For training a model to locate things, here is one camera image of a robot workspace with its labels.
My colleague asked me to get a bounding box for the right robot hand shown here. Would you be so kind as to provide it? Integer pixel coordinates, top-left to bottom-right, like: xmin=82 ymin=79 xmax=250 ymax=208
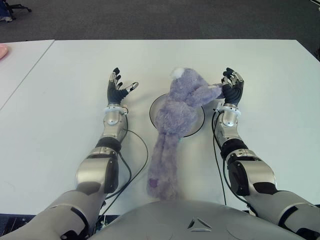
xmin=220 ymin=67 xmax=245 ymax=106

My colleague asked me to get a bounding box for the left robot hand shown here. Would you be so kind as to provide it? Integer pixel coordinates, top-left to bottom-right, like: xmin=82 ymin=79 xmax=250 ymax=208
xmin=107 ymin=67 xmax=140 ymax=105

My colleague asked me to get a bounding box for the purple plush bunny doll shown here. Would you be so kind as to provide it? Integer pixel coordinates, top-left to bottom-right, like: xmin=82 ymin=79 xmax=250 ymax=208
xmin=146 ymin=66 xmax=226 ymax=201

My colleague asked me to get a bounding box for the white plate black rim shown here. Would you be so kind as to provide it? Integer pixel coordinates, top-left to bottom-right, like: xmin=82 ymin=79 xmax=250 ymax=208
xmin=149 ymin=93 xmax=206 ymax=139

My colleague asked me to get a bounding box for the small pink object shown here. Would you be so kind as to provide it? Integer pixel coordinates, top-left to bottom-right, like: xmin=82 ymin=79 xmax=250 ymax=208
xmin=0 ymin=42 xmax=9 ymax=60

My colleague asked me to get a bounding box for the black office chair base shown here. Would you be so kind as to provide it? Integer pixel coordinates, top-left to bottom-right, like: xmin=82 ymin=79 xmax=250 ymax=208
xmin=3 ymin=0 xmax=33 ymax=20

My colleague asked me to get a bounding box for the grey robot torso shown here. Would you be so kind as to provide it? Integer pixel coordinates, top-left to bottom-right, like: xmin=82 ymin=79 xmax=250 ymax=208
xmin=89 ymin=199 xmax=310 ymax=240

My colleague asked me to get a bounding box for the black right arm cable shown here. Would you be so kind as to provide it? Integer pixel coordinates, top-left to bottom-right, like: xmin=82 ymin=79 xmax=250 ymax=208
xmin=211 ymin=109 xmax=228 ymax=206

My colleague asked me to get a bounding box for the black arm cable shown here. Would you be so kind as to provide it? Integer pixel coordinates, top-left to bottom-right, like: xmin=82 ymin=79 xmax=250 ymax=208
xmin=211 ymin=109 xmax=228 ymax=206
xmin=98 ymin=113 xmax=149 ymax=221

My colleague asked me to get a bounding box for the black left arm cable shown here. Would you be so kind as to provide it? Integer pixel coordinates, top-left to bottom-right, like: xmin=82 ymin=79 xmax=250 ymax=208
xmin=98 ymin=113 xmax=149 ymax=221

